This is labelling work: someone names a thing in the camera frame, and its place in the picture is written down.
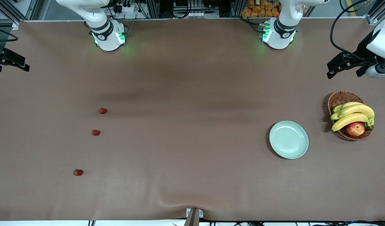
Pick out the small green-tinged banana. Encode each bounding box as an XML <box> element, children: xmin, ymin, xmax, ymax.
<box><xmin>333</xmin><ymin>102</ymin><xmax>364</xmax><ymax>113</ymax></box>

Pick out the grey metal mounting bracket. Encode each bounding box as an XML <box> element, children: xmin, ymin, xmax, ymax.
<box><xmin>186</xmin><ymin>208</ymin><xmax>204</xmax><ymax>218</ymax></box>

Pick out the white power strip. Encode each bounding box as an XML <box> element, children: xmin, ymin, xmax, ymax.
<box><xmin>117</xmin><ymin>3</ymin><xmax>137</xmax><ymax>13</ymax></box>

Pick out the red yellow apple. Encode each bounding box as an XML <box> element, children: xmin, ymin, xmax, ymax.
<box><xmin>345</xmin><ymin>122</ymin><xmax>366</xmax><ymax>137</ymax></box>

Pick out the yellow banana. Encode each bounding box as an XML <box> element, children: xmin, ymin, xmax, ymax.
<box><xmin>332</xmin><ymin>113</ymin><xmax>369</xmax><ymax>132</ymax></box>
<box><xmin>330</xmin><ymin>105</ymin><xmax>375</xmax><ymax>121</ymax></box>

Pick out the dark camera mast post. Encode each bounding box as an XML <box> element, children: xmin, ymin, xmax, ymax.
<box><xmin>184</xmin><ymin>209</ymin><xmax>200</xmax><ymax>226</ymax></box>

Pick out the pale green round plate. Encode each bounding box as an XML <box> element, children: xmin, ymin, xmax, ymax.
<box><xmin>269</xmin><ymin>121</ymin><xmax>309</xmax><ymax>159</ymax></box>

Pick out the pile of golden bread rolls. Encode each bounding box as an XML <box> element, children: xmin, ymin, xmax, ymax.
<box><xmin>242</xmin><ymin>0</ymin><xmax>281</xmax><ymax>18</ymax></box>

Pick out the brown wicker basket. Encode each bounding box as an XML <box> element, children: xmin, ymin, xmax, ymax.
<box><xmin>327</xmin><ymin>91</ymin><xmax>374</xmax><ymax>141</ymax></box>

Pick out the white terminal block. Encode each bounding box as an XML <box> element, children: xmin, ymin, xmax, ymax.
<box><xmin>189</xmin><ymin>11</ymin><xmax>220</xmax><ymax>19</ymax></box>

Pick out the brown table mat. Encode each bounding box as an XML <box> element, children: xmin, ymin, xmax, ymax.
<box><xmin>0</xmin><ymin>18</ymin><xmax>385</xmax><ymax>222</ymax></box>

